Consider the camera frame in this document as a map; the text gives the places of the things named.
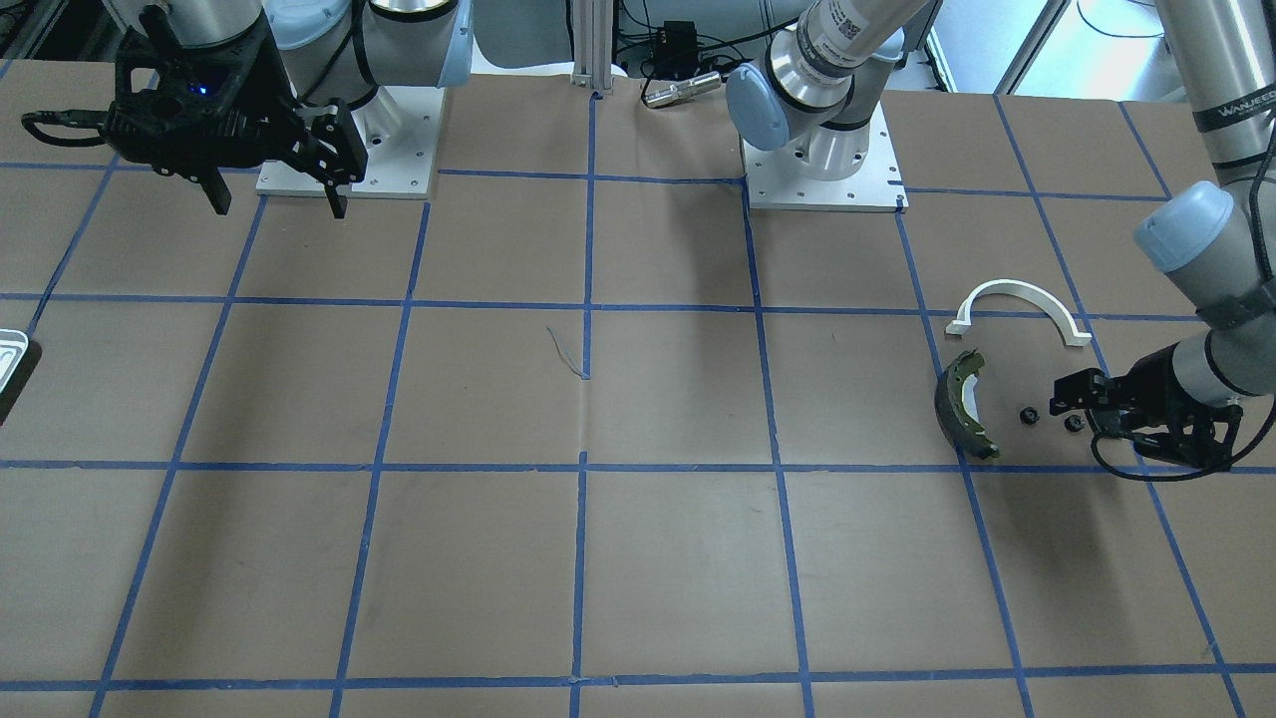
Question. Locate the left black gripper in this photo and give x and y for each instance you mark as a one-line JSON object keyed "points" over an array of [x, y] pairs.
{"points": [[1162, 382]]}

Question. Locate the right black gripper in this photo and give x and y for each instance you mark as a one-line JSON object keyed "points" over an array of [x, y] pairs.
{"points": [[257, 72]]}

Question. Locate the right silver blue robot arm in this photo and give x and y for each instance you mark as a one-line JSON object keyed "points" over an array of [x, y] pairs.
{"points": [[344, 49]]}

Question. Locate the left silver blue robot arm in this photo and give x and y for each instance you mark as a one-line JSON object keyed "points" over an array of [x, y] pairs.
{"points": [[904, 342]]}

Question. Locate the ribbed silver metal tray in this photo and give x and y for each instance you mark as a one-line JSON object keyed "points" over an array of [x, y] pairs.
{"points": [[15, 345]]}

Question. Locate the green brake shoe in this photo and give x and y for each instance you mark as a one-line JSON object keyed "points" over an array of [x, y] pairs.
{"points": [[955, 404]]}

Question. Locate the silver metal cylinder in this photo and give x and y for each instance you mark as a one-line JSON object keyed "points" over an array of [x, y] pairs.
{"points": [[681, 91]]}

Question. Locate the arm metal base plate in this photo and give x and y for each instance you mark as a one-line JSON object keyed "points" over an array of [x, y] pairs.
{"points": [[401, 129], [826, 169]]}

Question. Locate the aluminium frame post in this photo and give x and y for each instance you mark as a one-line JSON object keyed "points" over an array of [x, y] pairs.
{"points": [[592, 44]]}

